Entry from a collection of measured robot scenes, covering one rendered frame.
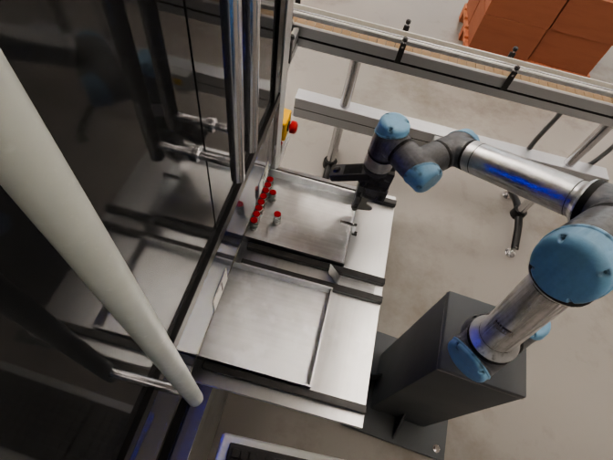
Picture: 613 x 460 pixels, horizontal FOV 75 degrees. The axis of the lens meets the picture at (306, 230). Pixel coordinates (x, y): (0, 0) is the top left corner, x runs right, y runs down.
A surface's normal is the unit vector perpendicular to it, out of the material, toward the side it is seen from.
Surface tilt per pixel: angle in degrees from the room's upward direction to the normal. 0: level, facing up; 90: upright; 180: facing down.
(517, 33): 90
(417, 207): 0
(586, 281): 83
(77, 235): 90
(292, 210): 0
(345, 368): 0
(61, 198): 90
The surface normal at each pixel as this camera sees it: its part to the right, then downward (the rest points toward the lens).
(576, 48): -0.27, 0.80
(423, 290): 0.12, -0.52
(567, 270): -0.82, 0.32
